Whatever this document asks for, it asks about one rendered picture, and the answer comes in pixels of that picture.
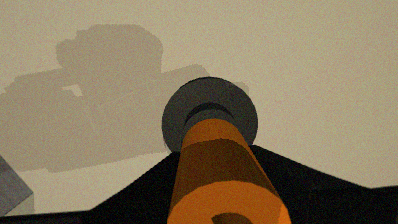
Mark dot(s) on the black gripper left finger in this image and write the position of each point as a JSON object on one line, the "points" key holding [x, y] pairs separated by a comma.
{"points": [[145, 201]]}

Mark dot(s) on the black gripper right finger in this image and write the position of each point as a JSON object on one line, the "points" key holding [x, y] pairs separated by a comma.
{"points": [[313, 197]]}

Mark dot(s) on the orange knob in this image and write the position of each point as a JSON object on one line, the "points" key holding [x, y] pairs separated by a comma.
{"points": [[220, 181]]}

